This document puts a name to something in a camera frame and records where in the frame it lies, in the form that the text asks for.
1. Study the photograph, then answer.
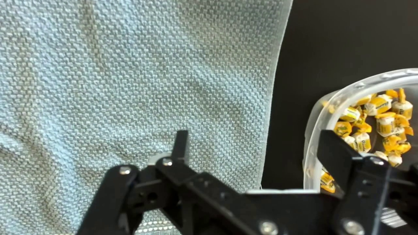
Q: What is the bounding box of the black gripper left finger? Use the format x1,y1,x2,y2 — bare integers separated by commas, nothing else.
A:
76,129,263,235

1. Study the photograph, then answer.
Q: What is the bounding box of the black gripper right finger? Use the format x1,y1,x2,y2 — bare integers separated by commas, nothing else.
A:
316,129,418,235

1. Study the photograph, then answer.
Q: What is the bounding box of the clear plastic lunchbox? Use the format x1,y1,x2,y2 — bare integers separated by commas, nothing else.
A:
302,67,418,195

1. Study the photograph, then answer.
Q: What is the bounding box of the light blue microfiber towel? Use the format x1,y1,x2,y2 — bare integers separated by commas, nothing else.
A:
0,0,294,235

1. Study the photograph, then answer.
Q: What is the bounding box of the yellow wrapped candy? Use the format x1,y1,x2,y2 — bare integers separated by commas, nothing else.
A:
387,153,404,169
365,94,394,116
383,135,413,154
353,131,373,154
340,106,363,124
391,99,414,120
333,120,353,139
320,171,337,195
375,114,397,139

